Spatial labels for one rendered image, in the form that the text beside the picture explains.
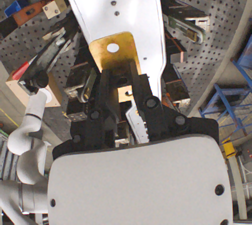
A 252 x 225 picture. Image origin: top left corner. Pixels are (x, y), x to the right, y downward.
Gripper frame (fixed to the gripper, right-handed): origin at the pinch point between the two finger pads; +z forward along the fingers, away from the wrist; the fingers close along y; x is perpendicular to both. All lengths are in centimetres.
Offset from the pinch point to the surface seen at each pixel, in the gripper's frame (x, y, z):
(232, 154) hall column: -658, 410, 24
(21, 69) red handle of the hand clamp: 0.3, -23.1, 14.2
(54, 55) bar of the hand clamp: -1.2, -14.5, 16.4
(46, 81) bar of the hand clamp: -0.9, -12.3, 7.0
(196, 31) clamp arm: -4.4, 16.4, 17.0
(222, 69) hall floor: -135, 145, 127
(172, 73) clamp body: -39, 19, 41
